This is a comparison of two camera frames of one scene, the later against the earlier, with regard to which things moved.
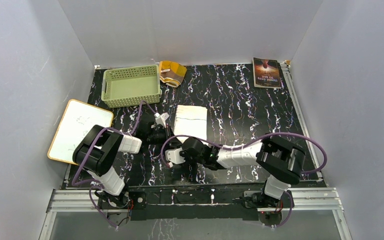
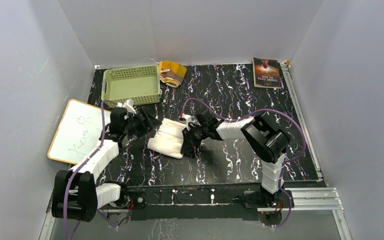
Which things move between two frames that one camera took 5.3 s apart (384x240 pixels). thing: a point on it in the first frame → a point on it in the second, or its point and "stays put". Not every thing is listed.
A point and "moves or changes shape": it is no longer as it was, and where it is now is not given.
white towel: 191,121 moves or changes shape
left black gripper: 166,131 → 148,125
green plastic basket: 128,86 stays put
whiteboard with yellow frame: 78,120 stays put
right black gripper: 183,153 → 189,144
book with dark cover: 267,73 stays put
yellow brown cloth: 172,73 stays put
